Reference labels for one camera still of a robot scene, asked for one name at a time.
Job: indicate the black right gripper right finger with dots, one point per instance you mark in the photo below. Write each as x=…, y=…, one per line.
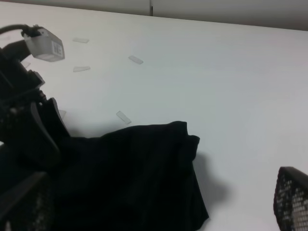
x=290, y=204

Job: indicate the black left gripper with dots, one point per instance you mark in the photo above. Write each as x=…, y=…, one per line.
x=27, y=120

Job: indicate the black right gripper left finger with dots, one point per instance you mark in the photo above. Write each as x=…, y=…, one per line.
x=28, y=206

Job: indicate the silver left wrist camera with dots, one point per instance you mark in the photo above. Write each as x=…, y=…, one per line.
x=44, y=45

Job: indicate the clear tape piece top middle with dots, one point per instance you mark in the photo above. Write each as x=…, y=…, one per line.
x=81, y=40

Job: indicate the clear tape piece centre right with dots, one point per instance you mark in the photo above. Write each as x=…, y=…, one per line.
x=81, y=68

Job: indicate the clear tape piece far right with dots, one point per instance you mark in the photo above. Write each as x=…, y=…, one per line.
x=135, y=59

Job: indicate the black short sleeve t-shirt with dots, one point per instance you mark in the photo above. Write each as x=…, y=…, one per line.
x=139, y=178

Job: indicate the clear tape piece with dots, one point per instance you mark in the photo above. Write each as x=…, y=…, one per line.
x=81, y=68
x=135, y=59
x=62, y=114
x=81, y=40
x=123, y=117

